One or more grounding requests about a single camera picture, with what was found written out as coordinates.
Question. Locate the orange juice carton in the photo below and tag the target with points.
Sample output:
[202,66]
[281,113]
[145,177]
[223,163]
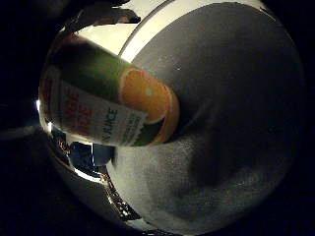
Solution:
[98,98]

